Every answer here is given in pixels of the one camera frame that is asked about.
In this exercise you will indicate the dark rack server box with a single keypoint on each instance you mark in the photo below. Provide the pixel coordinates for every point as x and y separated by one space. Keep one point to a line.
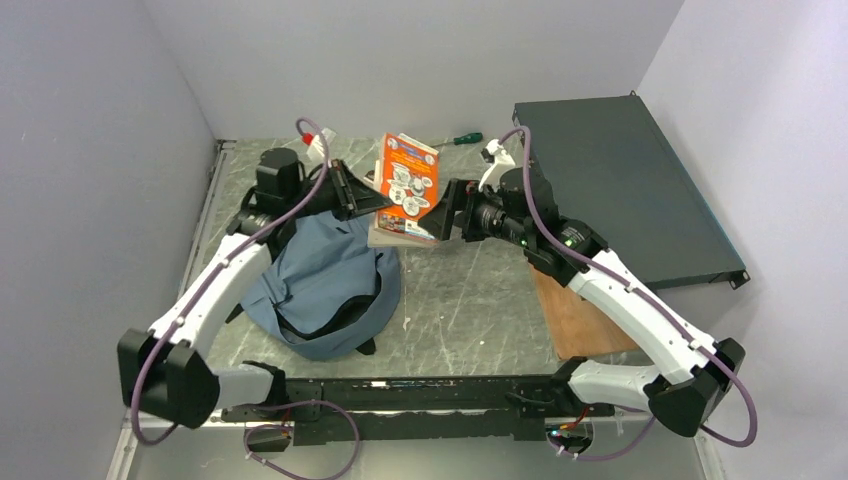
611 166

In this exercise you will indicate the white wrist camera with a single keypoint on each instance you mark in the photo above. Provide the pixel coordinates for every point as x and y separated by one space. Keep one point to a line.
317 149
499 161

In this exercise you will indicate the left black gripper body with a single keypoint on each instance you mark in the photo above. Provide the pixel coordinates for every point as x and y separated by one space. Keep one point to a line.
330 197

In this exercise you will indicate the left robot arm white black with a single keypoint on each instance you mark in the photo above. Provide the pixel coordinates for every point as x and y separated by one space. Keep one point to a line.
163 369

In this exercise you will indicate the orange children's book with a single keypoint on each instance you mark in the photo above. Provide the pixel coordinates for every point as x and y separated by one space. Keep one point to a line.
412 185

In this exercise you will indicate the yellow small book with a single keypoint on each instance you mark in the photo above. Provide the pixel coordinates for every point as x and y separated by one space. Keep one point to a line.
430 154

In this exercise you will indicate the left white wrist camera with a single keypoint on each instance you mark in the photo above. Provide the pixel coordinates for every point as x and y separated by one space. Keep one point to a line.
317 149

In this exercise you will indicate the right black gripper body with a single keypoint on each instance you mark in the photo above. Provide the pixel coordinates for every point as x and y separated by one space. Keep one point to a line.
485 215

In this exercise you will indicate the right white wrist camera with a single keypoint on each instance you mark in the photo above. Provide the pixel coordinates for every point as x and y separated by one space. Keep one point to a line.
499 161

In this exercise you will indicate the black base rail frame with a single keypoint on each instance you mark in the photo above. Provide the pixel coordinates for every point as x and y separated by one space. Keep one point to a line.
424 404

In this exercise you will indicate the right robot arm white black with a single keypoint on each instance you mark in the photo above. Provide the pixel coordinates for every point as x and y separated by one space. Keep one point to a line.
690 372

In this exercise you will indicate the brown wooden board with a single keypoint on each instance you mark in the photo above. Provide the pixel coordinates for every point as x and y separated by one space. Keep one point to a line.
576 326

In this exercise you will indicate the green handled screwdriver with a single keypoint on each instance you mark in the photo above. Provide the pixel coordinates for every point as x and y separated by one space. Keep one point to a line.
467 139

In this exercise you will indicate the blue grey backpack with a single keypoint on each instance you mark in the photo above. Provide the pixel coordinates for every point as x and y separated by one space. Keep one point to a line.
328 293

